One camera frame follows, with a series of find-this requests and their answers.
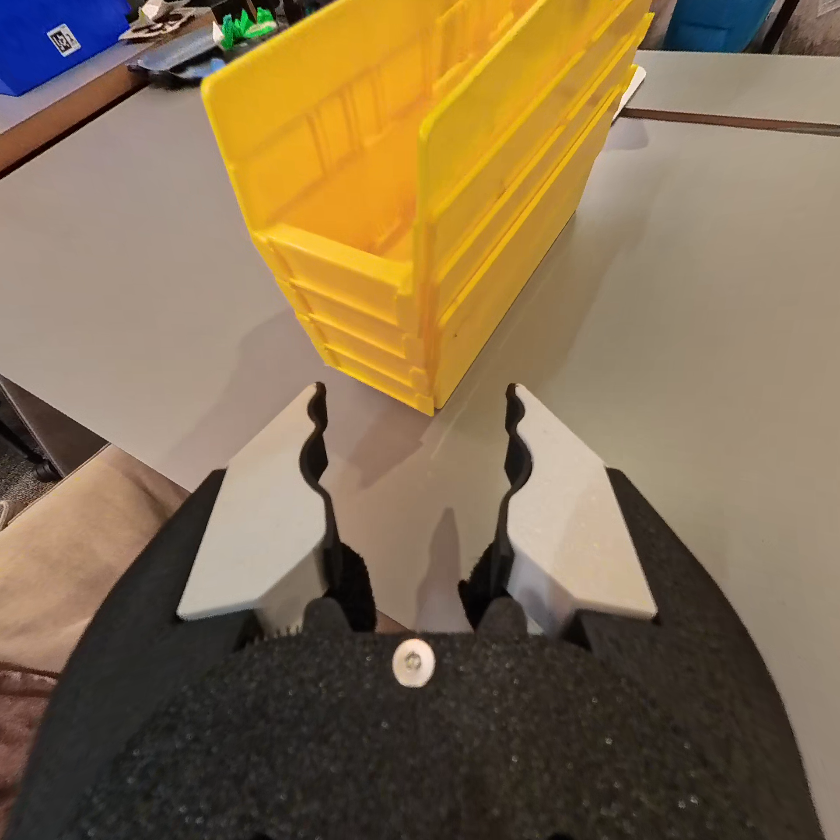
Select black pouch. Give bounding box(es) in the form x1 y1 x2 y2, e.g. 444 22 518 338
128 29 227 89

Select person's brown top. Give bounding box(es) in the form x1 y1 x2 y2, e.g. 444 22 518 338
0 661 61 821

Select printed paper sheet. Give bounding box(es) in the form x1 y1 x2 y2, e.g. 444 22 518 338
119 0 198 42

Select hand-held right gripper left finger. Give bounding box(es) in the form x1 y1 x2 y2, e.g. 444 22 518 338
177 382 376 636

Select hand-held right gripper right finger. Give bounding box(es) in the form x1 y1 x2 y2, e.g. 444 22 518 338
458 384 658 637

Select brown wooden desk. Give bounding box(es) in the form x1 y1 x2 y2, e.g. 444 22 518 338
0 62 148 175

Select teal blue container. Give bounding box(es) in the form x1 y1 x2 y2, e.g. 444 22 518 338
663 0 780 53

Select person's beige trousers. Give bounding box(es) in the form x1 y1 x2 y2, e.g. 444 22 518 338
0 446 194 677

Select green wrapper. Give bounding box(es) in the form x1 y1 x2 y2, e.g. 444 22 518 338
220 5 278 51

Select blue box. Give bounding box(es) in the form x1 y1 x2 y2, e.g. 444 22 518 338
0 0 132 97

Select grey desk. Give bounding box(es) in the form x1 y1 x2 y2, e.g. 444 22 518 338
0 49 840 828

